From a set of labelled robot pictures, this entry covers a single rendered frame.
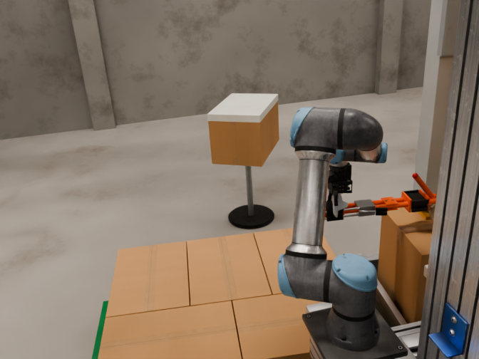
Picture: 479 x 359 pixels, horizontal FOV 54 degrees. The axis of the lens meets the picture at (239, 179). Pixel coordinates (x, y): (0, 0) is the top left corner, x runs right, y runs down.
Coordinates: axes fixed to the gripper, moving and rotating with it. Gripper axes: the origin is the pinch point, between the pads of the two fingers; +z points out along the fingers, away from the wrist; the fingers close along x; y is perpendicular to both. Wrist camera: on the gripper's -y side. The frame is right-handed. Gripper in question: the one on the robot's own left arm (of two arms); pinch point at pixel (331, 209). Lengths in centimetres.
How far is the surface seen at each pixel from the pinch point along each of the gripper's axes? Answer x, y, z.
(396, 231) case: 3.3, 30.1, 15.7
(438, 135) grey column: 95, 95, 10
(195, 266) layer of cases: 50, -59, 54
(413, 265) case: -14.4, 30.2, 21.3
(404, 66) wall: 563, 285, 72
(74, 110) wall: 503, -221, 81
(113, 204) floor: 248, -138, 109
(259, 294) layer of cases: 20, -29, 54
